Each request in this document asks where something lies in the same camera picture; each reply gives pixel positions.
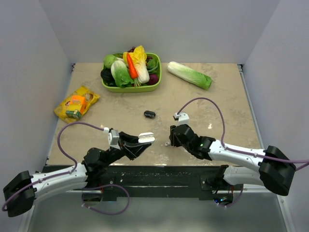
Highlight white earbud charging case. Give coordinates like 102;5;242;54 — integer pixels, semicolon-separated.
138;132;155;144

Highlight black earbud case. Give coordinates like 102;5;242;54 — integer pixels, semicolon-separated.
143;110;156;119

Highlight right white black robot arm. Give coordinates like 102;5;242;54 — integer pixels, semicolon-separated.
169;124;296;196

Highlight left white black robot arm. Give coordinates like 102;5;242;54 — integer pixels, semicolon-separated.
2;130;155;218

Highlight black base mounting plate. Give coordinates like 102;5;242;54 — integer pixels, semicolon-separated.
83;165;241;203

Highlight orange green small box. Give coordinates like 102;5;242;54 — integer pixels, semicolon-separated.
65;95;86;119

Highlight napa cabbage on table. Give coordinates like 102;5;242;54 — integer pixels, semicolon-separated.
167;61;212;90

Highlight purple beet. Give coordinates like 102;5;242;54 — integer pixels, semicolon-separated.
147;73;159;86

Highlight green plastic vegetable tray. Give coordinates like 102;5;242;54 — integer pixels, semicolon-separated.
102;53;162;93

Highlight green white bok choy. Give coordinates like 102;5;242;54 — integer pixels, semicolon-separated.
111;60;133;88

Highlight dark black vegetable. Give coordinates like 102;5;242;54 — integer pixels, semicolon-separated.
100;68;114;83

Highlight orange toy carrot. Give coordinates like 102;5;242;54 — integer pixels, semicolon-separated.
126;53;138;79

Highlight dark green spinach leaves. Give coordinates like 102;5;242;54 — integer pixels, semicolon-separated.
146;59;159;74

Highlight round green vegetable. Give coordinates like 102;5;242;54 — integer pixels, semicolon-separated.
103;55;118;69

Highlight yellow leaf cabbage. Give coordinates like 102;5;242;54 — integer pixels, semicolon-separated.
123;45;149;87

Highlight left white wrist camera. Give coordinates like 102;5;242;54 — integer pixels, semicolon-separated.
103;127;120;150

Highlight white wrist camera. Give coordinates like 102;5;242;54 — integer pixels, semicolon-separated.
103;127;120;150
173;112;189;126

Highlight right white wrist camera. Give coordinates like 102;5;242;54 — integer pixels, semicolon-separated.
173;112;189;126

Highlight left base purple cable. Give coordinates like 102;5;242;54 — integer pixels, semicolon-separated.
77;183;130;215

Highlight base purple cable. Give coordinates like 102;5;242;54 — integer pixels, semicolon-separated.
77;183;130;215
216;185;244;208

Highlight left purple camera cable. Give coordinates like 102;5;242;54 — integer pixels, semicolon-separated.
1;121;107;212

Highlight aluminium front rail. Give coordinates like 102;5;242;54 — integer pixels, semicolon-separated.
65;186;285;194

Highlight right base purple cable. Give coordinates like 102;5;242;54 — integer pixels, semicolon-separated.
216;185;244;208

